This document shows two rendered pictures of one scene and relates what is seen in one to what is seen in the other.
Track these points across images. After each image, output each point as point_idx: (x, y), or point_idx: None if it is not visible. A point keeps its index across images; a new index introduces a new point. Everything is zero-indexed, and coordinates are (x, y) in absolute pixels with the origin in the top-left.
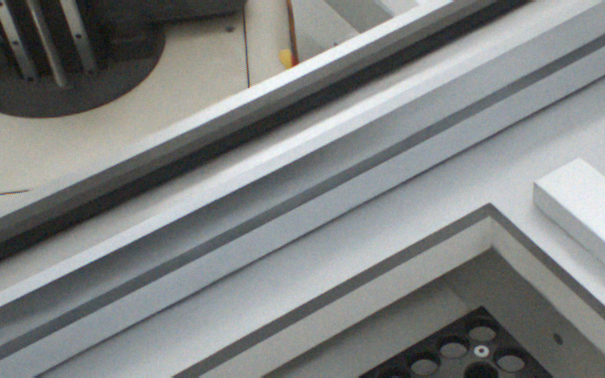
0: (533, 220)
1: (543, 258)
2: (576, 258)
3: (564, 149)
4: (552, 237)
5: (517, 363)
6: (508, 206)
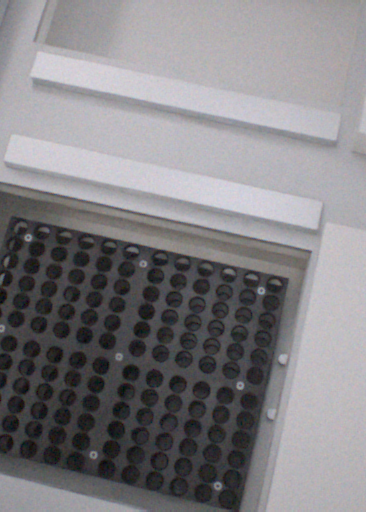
0: (14, 175)
1: (31, 189)
2: (45, 182)
3: None
4: (28, 178)
5: (29, 211)
6: None
